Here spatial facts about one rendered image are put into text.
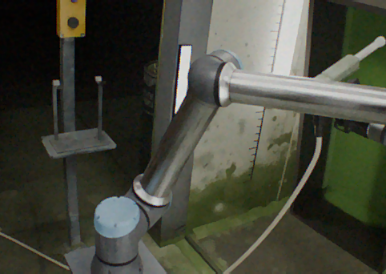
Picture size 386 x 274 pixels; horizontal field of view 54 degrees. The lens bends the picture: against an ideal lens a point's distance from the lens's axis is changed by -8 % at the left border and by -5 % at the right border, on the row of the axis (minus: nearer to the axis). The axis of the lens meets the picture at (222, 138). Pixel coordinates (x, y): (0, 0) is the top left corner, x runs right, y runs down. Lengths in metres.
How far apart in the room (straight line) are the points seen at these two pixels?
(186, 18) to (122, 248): 1.13
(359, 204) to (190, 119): 1.42
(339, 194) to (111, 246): 1.49
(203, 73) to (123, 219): 0.56
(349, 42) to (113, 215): 1.36
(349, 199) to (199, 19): 1.31
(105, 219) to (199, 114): 0.45
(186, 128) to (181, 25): 0.84
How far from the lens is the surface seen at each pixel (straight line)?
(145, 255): 1.58
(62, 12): 1.89
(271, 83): 0.96
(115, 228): 1.31
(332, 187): 2.46
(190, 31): 2.00
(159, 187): 1.38
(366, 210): 2.37
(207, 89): 1.00
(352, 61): 1.31
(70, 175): 2.26
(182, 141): 1.25
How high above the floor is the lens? 1.71
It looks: 25 degrees down
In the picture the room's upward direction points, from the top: 9 degrees clockwise
